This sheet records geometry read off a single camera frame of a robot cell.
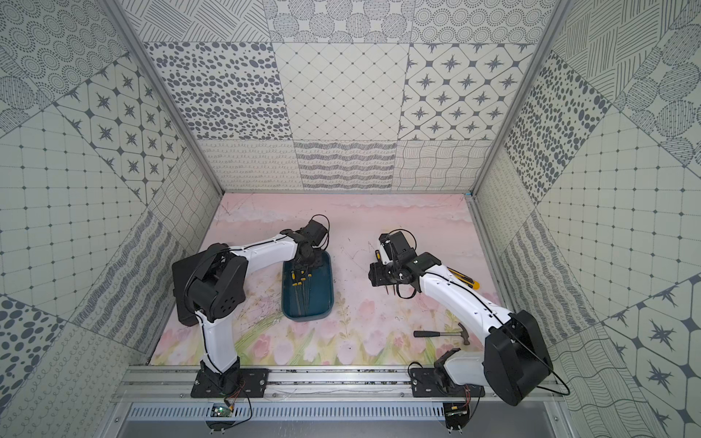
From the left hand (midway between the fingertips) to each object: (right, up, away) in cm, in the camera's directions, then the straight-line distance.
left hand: (315, 259), depth 97 cm
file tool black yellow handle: (+23, +1, +3) cm, 23 cm away
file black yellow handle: (-6, -8, -5) cm, 11 cm away
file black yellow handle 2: (-4, -6, -5) cm, 8 cm away
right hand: (+22, -3, -14) cm, 26 cm away
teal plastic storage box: (0, -12, -8) cm, 15 cm away
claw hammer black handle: (+37, -21, -14) cm, 45 cm away
